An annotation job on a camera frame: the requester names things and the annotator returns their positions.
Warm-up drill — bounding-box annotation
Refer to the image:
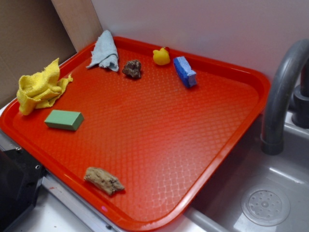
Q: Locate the light blue cloth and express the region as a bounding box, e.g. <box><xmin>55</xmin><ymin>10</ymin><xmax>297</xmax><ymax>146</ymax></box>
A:
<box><xmin>86</xmin><ymin>30</ymin><xmax>119</xmax><ymax>72</ymax></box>

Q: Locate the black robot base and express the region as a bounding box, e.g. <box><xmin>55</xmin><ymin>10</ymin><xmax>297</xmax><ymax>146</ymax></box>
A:
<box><xmin>0</xmin><ymin>148</ymin><xmax>44</xmax><ymax>232</ymax></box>

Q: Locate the yellow cloth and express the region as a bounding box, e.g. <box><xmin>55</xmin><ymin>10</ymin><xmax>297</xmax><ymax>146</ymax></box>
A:
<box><xmin>16</xmin><ymin>58</ymin><xmax>73</xmax><ymax>116</ymax></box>

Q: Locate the red plastic tray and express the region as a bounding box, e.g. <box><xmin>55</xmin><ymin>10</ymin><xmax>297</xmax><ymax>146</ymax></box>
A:
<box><xmin>0</xmin><ymin>37</ymin><xmax>270</xmax><ymax>232</ymax></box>

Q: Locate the blue sponge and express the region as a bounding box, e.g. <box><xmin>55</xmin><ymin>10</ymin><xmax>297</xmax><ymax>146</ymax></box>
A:
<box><xmin>173</xmin><ymin>56</ymin><xmax>197</xmax><ymax>88</ymax></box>

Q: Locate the dark brown rock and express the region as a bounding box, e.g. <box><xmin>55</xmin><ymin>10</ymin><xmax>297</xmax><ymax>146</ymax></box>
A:
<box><xmin>122</xmin><ymin>59</ymin><xmax>141</xmax><ymax>79</ymax></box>

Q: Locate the yellow rubber duck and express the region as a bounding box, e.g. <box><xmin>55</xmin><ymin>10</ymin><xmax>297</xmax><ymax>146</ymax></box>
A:
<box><xmin>153</xmin><ymin>47</ymin><xmax>170</xmax><ymax>66</ymax></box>

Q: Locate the tan driftwood piece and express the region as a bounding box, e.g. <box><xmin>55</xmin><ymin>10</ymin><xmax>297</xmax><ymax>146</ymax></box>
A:
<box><xmin>84</xmin><ymin>167</ymin><xmax>125</xmax><ymax>196</ymax></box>

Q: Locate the green rectangular block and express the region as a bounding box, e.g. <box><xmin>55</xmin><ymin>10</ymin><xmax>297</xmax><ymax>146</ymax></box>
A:
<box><xmin>44</xmin><ymin>110</ymin><xmax>84</xmax><ymax>131</ymax></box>

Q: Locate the grey sink faucet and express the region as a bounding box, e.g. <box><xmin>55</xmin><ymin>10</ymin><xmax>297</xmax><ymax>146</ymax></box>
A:
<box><xmin>261</xmin><ymin>39</ymin><xmax>309</xmax><ymax>155</ymax></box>

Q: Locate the wooden board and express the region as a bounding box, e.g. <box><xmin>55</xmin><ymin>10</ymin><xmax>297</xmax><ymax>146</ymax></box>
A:
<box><xmin>52</xmin><ymin>0</ymin><xmax>103</xmax><ymax>52</ymax></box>

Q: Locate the grey sink basin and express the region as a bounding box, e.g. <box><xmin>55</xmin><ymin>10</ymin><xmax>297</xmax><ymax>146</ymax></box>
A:
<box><xmin>185</xmin><ymin>113</ymin><xmax>309</xmax><ymax>232</ymax></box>

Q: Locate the round sink drain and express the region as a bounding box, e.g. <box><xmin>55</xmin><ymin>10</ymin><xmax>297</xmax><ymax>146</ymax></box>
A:
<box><xmin>241</xmin><ymin>185</ymin><xmax>291</xmax><ymax>227</ymax></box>

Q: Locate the brown cardboard panel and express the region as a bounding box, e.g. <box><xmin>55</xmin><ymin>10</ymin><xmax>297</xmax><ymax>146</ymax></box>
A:
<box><xmin>0</xmin><ymin>0</ymin><xmax>76</xmax><ymax>107</ymax></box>

